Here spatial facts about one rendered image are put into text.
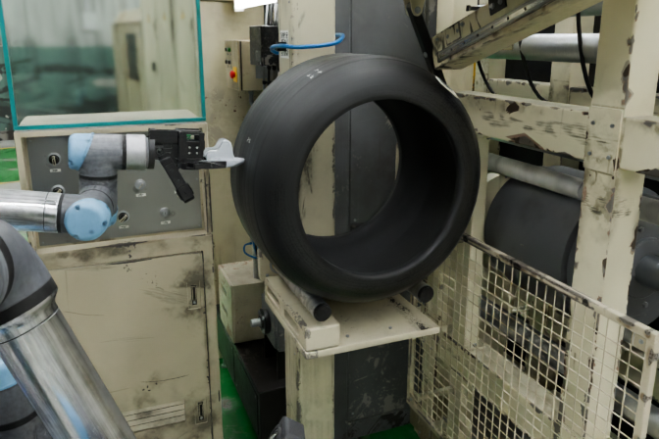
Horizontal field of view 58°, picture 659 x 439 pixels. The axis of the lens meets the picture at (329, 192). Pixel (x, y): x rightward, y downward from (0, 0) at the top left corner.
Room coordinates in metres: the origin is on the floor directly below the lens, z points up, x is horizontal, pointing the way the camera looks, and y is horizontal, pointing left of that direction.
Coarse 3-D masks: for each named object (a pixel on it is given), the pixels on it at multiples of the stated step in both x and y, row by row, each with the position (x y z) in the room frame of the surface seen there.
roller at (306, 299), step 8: (288, 280) 1.47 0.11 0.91; (296, 288) 1.41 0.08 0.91; (304, 296) 1.36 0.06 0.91; (312, 296) 1.34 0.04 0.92; (304, 304) 1.35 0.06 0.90; (312, 304) 1.31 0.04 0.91; (320, 304) 1.30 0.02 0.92; (312, 312) 1.30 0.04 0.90; (320, 312) 1.29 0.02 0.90; (328, 312) 1.30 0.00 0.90; (320, 320) 1.29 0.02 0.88
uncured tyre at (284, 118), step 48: (288, 96) 1.30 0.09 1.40; (336, 96) 1.29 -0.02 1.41; (384, 96) 1.32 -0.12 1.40; (432, 96) 1.37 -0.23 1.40; (240, 144) 1.39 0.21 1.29; (288, 144) 1.25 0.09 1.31; (432, 144) 1.65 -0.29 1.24; (240, 192) 1.34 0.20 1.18; (288, 192) 1.24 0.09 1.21; (432, 192) 1.63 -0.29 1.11; (288, 240) 1.24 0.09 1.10; (336, 240) 1.59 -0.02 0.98; (384, 240) 1.62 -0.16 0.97; (432, 240) 1.40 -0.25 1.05; (336, 288) 1.29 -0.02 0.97; (384, 288) 1.33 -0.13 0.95
